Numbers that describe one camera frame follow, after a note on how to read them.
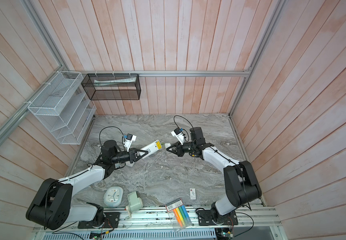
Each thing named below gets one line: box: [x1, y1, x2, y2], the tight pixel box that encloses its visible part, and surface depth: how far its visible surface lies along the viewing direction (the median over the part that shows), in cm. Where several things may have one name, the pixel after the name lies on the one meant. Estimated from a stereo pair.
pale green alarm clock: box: [103, 186, 124, 208], surface depth 81 cm
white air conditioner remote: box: [137, 139, 163, 159], surface depth 81 cm
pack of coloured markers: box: [165, 198, 192, 233], surface depth 76 cm
